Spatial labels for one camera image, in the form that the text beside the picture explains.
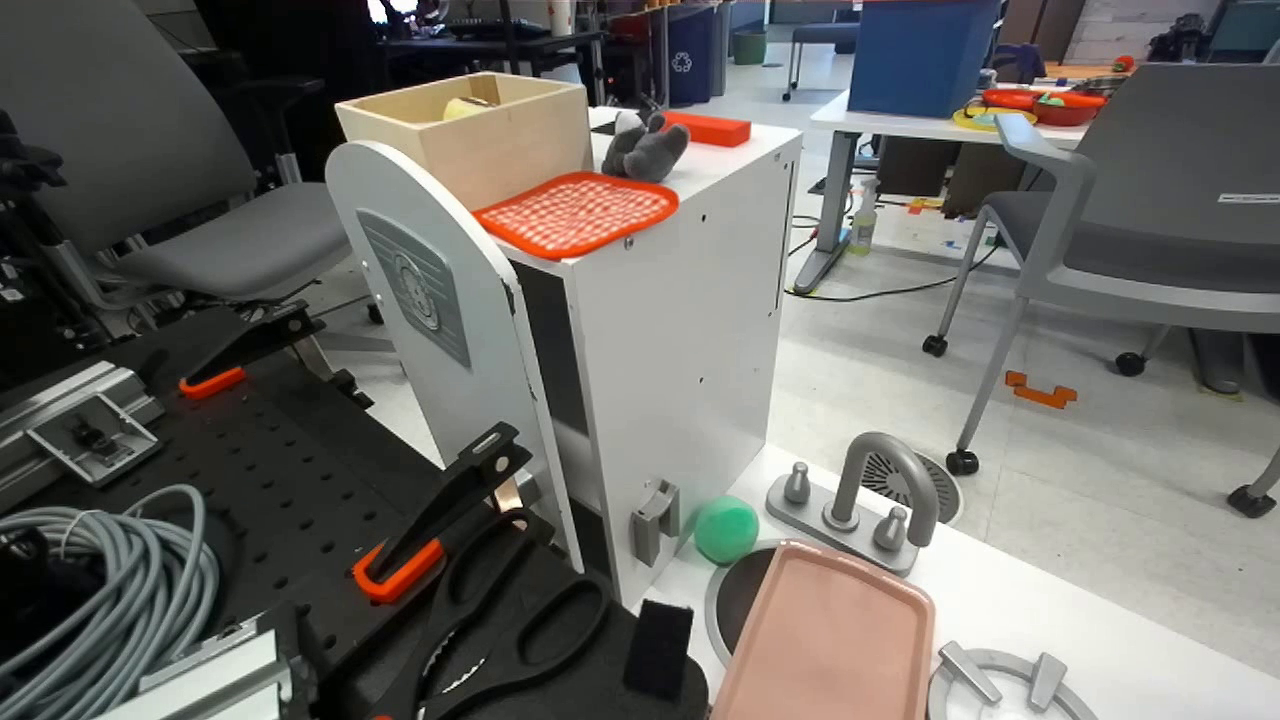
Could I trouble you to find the black perforated board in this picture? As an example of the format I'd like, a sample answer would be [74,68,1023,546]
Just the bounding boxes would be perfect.
[74,302,564,720]

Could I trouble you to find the white office table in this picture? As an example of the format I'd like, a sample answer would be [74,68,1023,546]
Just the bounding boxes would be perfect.
[789,87,1087,302]

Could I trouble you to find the blue storage bin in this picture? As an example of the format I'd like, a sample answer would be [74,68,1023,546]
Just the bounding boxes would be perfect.
[845,0,1006,122]

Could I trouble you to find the pink plastic tray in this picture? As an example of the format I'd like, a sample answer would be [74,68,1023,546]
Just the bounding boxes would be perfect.
[710,538,940,720]

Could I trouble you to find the grey plastic office chair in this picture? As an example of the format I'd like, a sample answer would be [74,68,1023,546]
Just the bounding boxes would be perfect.
[921,55,1280,524]

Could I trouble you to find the white toy kitchen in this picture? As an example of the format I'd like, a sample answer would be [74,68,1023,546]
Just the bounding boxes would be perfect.
[326,118,1280,720]

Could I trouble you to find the grey fabric office chair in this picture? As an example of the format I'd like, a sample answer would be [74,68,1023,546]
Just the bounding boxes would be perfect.
[0,0,362,313]

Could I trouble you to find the black floor cable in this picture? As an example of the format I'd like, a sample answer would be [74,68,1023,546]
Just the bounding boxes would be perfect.
[785,240,1007,310]

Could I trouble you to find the orange rectangular block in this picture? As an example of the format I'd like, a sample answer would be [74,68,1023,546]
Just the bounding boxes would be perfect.
[659,109,757,153]

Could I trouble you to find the silver metal bracket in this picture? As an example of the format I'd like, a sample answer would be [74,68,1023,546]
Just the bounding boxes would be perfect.
[95,607,322,720]

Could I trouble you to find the grey toy stove burner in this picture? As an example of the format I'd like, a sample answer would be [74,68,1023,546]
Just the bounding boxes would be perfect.
[923,642,1100,720]

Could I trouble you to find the grey toy faucet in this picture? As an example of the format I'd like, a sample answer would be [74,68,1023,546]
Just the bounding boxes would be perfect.
[764,429,963,579]

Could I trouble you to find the round black sink drain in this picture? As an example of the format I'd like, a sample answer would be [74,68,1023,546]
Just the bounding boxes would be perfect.
[699,540,785,669]

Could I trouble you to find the clear spray bottle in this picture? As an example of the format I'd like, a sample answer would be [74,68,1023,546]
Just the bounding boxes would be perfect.
[849,173,884,259]

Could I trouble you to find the aluminium rail with plate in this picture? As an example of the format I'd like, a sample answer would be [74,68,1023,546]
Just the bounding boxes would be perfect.
[0,355,167,512]

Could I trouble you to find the grey toy door latch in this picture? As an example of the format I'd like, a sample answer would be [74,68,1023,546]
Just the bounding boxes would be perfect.
[630,475,685,569]

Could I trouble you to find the orange bracket piece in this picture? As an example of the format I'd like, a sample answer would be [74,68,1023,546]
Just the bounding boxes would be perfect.
[999,367,1084,417]

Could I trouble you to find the orange items pile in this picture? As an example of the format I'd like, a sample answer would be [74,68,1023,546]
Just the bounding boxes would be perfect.
[982,78,1112,133]

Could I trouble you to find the blue recycling bin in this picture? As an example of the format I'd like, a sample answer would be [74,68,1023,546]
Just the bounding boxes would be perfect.
[664,4,731,113]

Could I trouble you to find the small black block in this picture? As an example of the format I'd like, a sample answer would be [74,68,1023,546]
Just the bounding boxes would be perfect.
[622,597,699,706]

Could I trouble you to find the black clamp orange grip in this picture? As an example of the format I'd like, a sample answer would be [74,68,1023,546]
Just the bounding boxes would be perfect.
[172,302,328,409]
[349,420,542,607]

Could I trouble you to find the orange checkered pot holder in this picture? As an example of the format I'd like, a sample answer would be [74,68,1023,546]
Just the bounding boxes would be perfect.
[471,168,685,263]

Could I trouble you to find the large black loop handles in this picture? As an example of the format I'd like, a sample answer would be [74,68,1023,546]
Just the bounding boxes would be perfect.
[317,510,622,720]

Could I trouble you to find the green ball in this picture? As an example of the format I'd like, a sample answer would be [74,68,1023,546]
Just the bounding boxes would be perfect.
[688,496,764,569]

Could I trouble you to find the grey cable bundle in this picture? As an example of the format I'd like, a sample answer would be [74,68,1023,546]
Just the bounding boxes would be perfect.
[0,481,225,720]

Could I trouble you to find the beige wooden box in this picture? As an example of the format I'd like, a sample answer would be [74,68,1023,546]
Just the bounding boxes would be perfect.
[334,68,595,212]

